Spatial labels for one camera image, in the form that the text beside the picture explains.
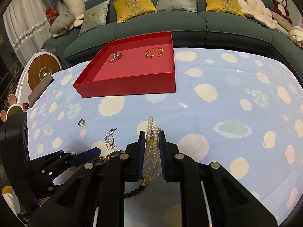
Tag cream knotted cushion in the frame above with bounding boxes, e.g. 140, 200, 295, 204
288, 26, 303, 48

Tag white mouse ear mirror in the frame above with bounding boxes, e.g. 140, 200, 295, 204
1, 94, 29, 122

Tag grey plush animal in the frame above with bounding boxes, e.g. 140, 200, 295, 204
49, 11, 75, 38

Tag orange red plush toy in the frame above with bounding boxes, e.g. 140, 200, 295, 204
45, 7, 58, 25

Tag red jewelry tray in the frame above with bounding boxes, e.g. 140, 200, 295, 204
73, 31, 176, 98

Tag white pearl necklace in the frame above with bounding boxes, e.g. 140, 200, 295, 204
141, 115, 164, 180

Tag left yellow embroidered cushion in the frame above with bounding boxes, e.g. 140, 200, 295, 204
113, 0, 157, 23

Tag left grey-green embroidered cushion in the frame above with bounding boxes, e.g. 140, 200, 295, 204
79, 0, 110, 36

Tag cream flower shaped cushion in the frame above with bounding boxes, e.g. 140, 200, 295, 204
238, 0, 277, 30

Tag red monkey plush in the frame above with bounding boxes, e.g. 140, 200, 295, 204
271, 0, 292, 24

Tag blue planet pattern tablecloth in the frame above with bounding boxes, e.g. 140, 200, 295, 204
27, 48, 302, 223

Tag gold bangle bracelet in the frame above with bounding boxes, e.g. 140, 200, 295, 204
144, 47, 165, 59

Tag yellow embroidered cushion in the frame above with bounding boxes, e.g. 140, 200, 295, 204
113, 0, 157, 23
205, 0, 245, 17

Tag right yellow embroidered cushion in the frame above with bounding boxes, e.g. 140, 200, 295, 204
205, 0, 245, 17

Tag white plush cow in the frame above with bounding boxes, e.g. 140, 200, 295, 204
60, 0, 86, 27

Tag white round wooden device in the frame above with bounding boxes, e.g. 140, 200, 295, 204
15, 51, 62, 104

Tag dark green sofa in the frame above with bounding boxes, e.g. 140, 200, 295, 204
43, 0, 302, 78

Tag gold hoop earring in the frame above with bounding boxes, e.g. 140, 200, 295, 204
78, 119, 85, 127

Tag black bead bracelet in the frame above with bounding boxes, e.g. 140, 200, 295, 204
123, 178, 150, 199

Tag white sheer curtain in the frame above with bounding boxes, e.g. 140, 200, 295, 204
3, 0, 50, 66

